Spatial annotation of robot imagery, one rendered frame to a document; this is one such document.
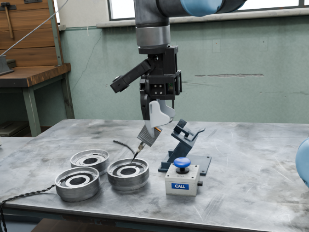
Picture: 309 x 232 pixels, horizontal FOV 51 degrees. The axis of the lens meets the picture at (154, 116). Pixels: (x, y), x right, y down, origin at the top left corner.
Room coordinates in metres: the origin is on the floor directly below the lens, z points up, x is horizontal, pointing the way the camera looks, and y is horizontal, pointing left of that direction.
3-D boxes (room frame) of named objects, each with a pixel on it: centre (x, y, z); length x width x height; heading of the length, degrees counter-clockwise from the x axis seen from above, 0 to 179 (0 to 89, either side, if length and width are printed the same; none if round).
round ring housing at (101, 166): (0.81, 0.18, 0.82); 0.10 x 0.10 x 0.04
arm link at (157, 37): (0.74, -0.01, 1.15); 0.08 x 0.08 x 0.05
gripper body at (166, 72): (0.73, -0.02, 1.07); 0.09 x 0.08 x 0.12; 71
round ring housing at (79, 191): (0.70, 0.20, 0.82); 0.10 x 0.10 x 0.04
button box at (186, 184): (0.68, -0.06, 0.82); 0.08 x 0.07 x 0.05; 73
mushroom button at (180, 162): (0.68, -0.06, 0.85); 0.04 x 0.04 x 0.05
